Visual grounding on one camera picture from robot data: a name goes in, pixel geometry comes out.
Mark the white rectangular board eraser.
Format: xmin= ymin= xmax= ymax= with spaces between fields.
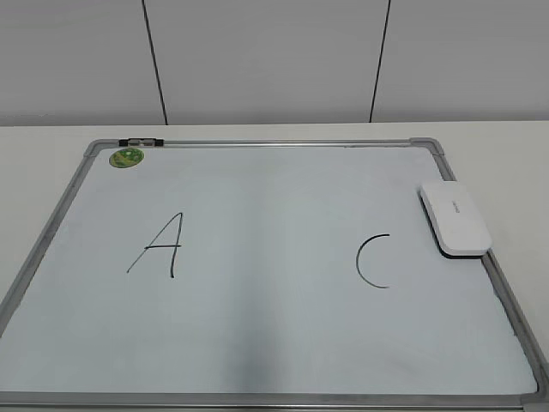
xmin=419 ymin=180 xmax=492 ymax=258

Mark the black and silver hanger clip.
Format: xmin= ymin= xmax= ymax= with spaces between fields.
xmin=118 ymin=138 xmax=165 ymax=147

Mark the round green magnet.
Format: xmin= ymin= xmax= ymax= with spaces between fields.
xmin=109 ymin=148 xmax=144 ymax=169

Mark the white aluminium-framed whiteboard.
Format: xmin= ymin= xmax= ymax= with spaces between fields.
xmin=1 ymin=138 xmax=548 ymax=411

